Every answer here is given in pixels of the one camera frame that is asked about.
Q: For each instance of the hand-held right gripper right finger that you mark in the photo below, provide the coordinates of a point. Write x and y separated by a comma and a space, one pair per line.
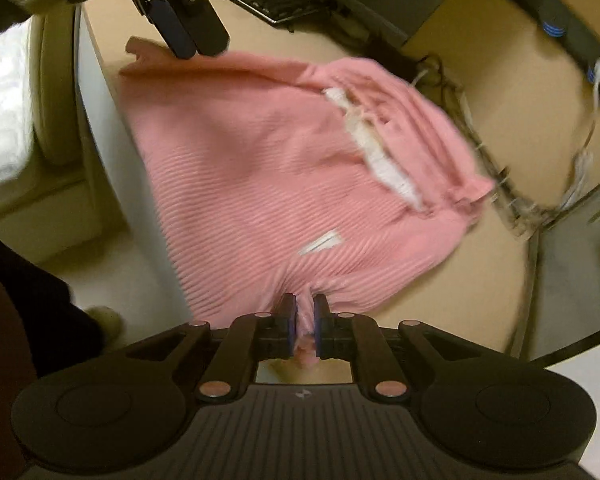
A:
320, 322

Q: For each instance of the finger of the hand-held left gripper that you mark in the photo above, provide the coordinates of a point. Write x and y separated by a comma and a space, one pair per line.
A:
172, 27
205, 25

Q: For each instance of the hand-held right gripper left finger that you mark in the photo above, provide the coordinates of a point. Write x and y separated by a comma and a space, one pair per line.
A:
289, 322

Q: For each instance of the pink ribbed garment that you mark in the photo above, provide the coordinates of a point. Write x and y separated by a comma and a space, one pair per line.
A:
240, 160

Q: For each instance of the white mattress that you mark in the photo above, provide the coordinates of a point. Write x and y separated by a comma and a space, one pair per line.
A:
2, 120

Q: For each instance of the beige slipper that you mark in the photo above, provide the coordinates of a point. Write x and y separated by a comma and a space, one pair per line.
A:
107, 327

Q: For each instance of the person's dark trouser leg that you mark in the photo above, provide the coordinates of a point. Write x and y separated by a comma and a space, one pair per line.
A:
15, 320

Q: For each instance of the black power strip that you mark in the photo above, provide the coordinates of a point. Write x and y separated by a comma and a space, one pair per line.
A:
555, 15

